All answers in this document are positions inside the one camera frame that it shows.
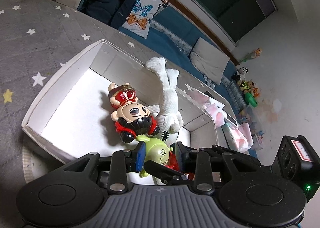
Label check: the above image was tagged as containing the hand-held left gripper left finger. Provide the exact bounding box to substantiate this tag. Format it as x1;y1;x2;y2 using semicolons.
61;141;145;192

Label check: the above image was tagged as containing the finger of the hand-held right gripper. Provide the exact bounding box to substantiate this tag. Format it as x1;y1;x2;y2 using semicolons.
190;144;277;169
144;160;190;185

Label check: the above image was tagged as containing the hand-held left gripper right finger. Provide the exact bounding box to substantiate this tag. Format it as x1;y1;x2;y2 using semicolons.
174;142;260;192

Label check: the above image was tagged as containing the red round figure toy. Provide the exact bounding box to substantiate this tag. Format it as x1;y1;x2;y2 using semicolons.
165;152;198;181

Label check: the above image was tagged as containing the green alien toy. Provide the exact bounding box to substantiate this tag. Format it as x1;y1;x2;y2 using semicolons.
135;135;175;178

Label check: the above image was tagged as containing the black-haired doll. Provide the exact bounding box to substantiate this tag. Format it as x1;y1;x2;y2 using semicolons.
108;83;160;144

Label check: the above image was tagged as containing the white plush rabbit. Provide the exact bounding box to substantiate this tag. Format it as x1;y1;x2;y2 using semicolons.
145;57;184;144

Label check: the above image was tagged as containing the grey cardboard box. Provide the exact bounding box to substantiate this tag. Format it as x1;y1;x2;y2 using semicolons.
21;39;220;186

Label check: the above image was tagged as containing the pink white tissue pack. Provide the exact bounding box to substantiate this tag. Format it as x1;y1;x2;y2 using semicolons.
190;91;224;129
225;116;253;151

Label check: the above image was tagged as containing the small clear storage box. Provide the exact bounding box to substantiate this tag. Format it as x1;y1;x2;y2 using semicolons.
251;129;266;151

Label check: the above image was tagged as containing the yellow plush toy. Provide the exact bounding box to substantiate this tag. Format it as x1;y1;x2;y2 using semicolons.
239;81;257;92

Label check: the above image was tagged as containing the black white plush toy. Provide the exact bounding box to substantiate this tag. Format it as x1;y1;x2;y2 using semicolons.
231;66;248;81

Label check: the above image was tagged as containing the grey cushion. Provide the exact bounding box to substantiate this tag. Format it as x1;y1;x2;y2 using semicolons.
189;37;230;86

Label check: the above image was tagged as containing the flower bouquet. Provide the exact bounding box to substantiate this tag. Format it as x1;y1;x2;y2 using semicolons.
241;48;263;62

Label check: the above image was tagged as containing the blue sofa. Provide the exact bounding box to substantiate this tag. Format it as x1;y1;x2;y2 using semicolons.
56;0;248;119

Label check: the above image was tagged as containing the butterfly print pillow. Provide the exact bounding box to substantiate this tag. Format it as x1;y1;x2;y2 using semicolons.
107;0;170;38

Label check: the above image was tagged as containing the grey star tablecloth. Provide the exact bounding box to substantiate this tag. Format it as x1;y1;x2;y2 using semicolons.
0;0;240;228

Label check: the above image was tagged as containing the black backpack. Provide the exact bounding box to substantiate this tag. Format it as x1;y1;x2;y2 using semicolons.
77;0;137;29

